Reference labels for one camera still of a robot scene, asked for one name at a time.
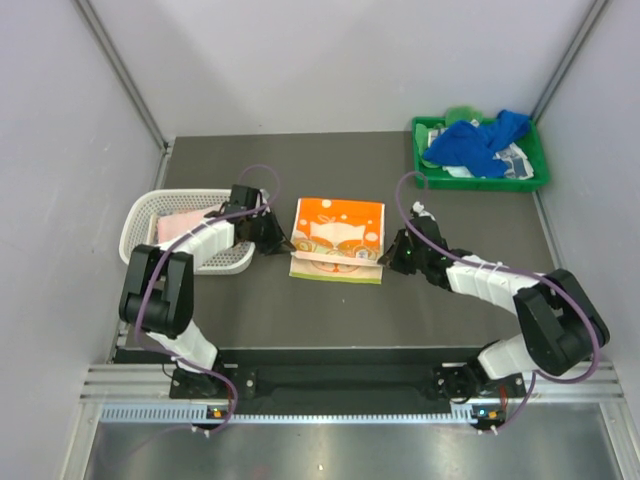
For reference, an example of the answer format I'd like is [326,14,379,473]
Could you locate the pink striped towel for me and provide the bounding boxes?
[156,204,221,244]

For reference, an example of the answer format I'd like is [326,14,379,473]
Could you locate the green cloth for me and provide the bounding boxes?
[445,105,484,127]

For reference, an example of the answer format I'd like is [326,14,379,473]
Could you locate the blue white patterned cloth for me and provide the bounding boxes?
[442,143,534,180]

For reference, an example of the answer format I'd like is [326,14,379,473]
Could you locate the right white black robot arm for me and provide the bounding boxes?
[378,214,610,396]

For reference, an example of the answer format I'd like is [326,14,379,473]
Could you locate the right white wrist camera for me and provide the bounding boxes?
[411,201,435,220]

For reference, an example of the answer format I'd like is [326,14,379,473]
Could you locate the orange cream patterned towel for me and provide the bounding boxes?
[289,197,385,285]

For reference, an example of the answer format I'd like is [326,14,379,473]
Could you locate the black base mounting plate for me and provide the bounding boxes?
[168,362,526,404]

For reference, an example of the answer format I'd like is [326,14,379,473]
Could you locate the green plastic bin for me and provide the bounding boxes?
[411,116,551,193]

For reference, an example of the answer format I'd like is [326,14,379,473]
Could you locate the aluminium frame rail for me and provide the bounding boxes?
[80,364,175,402]

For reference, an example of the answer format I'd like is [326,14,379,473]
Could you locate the white perforated plastic basket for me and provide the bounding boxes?
[119,189,255,275]

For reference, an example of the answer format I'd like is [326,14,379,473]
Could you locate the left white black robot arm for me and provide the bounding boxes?
[119,185,295,399]

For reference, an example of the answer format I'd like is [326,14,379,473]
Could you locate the grey slotted cable duct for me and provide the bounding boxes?
[100,404,500,425]

